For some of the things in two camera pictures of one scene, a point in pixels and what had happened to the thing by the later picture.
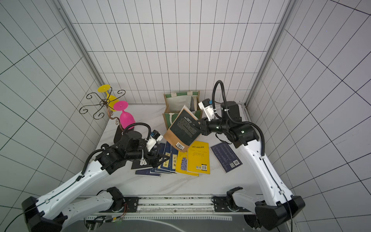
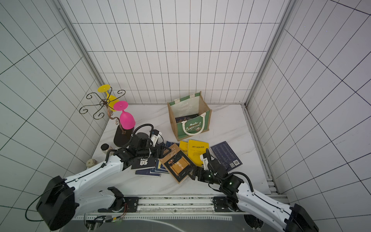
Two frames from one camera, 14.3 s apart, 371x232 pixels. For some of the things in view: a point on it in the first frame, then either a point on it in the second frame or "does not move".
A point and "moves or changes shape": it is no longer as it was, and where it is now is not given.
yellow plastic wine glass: (111, 100) does not move
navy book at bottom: (147, 172) does not move
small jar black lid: (104, 146) does not move
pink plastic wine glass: (126, 119) does not move
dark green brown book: (180, 134) to (177, 165)
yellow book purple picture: (181, 165) to (184, 146)
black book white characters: (140, 164) does not move
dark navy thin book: (226, 156) does not move
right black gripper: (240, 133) to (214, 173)
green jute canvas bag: (175, 101) moves or changes shape
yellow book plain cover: (198, 160) does not move
